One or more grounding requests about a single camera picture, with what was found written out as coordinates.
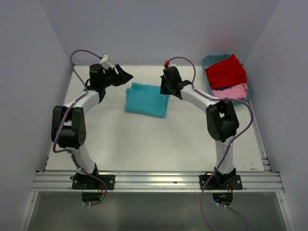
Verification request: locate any turquoise t shirt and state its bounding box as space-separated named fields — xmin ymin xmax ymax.
xmin=125 ymin=82 xmax=170 ymax=118

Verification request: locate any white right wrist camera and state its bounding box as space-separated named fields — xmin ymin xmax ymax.
xmin=168 ymin=63 xmax=177 ymax=67

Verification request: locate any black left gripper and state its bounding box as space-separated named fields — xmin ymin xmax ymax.
xmin=101 ymin=64 xmax=132 ymax=88

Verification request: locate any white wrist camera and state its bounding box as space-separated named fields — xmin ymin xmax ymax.
xmin=100 ymin=53 xmax=113 ymax=70
xmin=168 ymin=63 xmax=177 ymax=67

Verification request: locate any aluminium mounting rail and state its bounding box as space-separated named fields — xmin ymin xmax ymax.
xmin=30 ymin=154 xmax=286 ymax=193

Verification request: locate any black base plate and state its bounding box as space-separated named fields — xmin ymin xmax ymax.
xmin=70 ymin=174 xmax=116 ymax=190
xmin=199 ymin=174 xmax=242 ymax=191

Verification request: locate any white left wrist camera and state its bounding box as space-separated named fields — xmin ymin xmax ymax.
xmin=100 ymin=53 xmax=113 ymax=70

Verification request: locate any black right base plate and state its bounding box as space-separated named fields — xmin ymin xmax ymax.
xmin=199 ymin=174 xmax=242 ymax=191

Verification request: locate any red t shirt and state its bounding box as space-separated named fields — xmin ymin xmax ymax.
xmin=205 ymin=54 xmax=247 ymax=90

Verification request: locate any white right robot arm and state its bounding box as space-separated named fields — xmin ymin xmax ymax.
xmin=160 ymin=65 xmax=239 ymax=190

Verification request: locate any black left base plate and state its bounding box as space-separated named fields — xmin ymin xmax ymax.
xmin=70 ymin=174 xmax=116 ymax=190

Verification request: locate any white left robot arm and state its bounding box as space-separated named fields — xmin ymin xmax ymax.
xmin=51 ymin=64 xmax=133 ymax=189

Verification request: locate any pink t shirt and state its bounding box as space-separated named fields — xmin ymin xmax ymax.
xmin=212 ymin=83 xmax=249 ymax=100

